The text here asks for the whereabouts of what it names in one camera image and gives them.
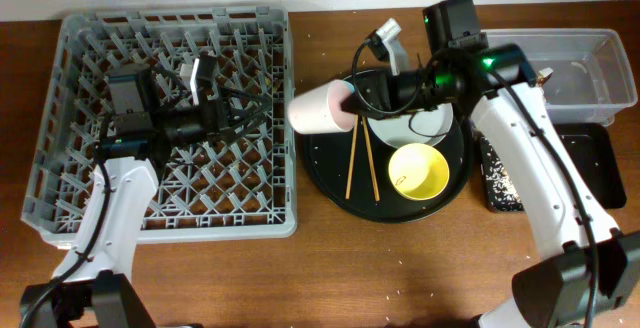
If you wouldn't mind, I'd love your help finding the wooden chopstick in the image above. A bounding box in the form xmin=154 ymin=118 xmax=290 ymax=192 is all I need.
xmin=345 ymin=115 xmax=359 ymax=200
xmin=361 ymin=116 xmax=380 ymax=202

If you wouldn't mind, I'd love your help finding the white ceramic plate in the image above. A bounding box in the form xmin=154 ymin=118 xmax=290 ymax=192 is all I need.
xmin=367 ymin=104 xmax=454 ymax=148

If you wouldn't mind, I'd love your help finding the pink plastic cup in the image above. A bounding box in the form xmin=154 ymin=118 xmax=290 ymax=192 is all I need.
xmin=286 ymin=80 xmax=355 ymax=135

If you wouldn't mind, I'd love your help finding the yellow plastic bowl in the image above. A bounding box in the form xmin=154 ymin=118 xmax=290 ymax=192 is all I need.
xmin=388 ymin=143 xmax=450 ymax=201

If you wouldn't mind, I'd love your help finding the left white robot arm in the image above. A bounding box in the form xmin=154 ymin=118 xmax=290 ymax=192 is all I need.
xmin=20 ymin=58 xmax=228 ymax=327

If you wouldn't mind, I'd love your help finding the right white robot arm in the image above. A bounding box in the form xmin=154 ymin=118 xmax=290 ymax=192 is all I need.
xmin=343 ymin=0 xmax=639 ymax=327

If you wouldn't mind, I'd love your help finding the grey plastic dishwasher rack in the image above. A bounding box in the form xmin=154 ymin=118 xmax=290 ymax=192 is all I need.
xmin=21 ymin=6 xmax=297 ymax=249

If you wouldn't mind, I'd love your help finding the clear plastic waste bin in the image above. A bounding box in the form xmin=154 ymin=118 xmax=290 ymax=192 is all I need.
xmin=487 ymin=28 xmax=638 ymax=126

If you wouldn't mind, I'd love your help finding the black rectangular waste tray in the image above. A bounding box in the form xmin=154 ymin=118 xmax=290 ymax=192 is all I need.
xmin=479 ymin=123 xmax=627 ymax=213

